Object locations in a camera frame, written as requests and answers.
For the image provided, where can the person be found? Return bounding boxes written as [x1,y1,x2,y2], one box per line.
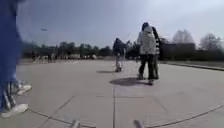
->
[136,21,157,85]
[151,26,162,81]
[0,0,33,119]
[112,37,128,73]

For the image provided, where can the grey paved plaza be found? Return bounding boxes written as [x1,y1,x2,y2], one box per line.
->
[0,59,224,128]

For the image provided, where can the distant row of trees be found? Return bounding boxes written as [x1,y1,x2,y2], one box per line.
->
[21,41,114,60]

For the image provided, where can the group of people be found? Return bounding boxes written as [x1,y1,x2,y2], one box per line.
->
[30,50,98,64]

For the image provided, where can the robot's own part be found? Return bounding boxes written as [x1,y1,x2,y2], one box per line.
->
[69,119,81,128]
[133,119,146,128]

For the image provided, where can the bare tree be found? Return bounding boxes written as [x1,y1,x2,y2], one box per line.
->
[172,28,196,45]
[199,32,223,52]

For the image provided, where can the dark hedge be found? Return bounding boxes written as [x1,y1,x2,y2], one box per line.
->
[159,43,224,62]

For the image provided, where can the dark kerb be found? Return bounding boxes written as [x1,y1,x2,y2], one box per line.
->
[166,61,224,72]

